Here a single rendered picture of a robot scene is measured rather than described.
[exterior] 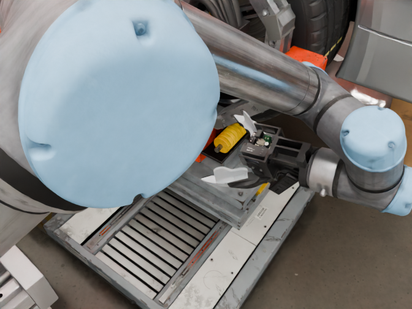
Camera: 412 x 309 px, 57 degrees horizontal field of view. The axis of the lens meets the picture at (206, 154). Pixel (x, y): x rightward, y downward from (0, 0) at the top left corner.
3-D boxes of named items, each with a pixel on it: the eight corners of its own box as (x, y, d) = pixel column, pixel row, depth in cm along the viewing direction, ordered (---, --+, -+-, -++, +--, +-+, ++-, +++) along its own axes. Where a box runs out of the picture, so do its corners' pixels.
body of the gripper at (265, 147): (251, 119, 68) (317, 133, 61) (263, 144, 74) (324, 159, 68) (233, 156, 65) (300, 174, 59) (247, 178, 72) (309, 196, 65)
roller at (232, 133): (269, 111, 136) (271, 99, 132) (223, 160, 119) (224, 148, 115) (255, 105, 138) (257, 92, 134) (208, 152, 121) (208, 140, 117)
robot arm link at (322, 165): (349, 165, 66) (333, 207, 63) (322, 159, 68) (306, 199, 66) (345, 143, 60) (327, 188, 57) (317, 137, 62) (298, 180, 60)
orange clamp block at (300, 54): (288, 69, 95) (322, 81, 92) (273, 84, 91) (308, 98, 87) (293, 44, 90) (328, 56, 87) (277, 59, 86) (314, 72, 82)
